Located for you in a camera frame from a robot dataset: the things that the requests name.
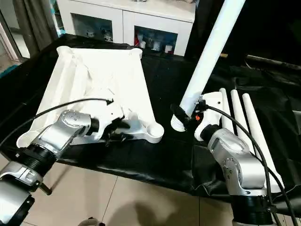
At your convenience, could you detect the white plastic table top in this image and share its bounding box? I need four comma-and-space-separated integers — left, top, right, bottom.
16, 46, 165, 148

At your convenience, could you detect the white plastic table leg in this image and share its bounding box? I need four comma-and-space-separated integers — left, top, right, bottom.
219, 87, 236, 133
230, 89, 253, 147
169, 0, 246, 132
242, 93, 285, 192

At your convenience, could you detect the black backdrop cloth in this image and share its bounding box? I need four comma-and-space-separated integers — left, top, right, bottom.
185, 0, 301, 67

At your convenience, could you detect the white glass-door cabinet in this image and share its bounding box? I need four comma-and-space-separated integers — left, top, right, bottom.
56, 0, 197, 57

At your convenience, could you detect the teal fabric object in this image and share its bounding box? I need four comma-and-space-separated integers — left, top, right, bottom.
0, 65, 17, 79

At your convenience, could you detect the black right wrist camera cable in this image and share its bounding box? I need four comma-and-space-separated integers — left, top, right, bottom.
206, 105, 300, 226

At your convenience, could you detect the black folding table frame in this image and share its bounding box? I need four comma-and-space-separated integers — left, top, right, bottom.
40, 182, 53, 196

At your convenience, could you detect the grey sliding door frame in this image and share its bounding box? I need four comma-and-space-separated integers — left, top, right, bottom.
0, 11, 24, 62

